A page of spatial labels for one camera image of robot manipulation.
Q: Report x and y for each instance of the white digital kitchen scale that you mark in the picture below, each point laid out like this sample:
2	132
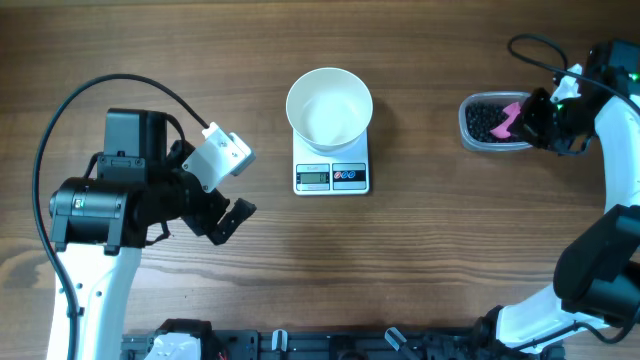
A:
344	171

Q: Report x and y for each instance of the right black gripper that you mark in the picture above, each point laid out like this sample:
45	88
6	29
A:
532	126

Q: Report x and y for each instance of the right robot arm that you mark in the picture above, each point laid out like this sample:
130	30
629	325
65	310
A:
595	285

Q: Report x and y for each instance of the clear plastic container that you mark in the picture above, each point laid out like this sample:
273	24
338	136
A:
497	98

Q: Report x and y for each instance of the black peppercorns pile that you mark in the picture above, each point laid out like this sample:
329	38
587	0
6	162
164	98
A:
481	118

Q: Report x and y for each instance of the white bowl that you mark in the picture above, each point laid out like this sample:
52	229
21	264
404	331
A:
329	108

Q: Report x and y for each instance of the pink plastic measuring scoop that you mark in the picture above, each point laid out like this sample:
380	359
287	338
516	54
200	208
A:
502	130

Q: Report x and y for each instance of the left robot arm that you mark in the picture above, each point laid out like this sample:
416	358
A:
100	223

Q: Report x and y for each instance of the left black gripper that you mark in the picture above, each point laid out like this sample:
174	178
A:
205	220

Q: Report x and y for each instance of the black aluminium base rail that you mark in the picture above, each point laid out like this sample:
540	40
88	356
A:
193	339

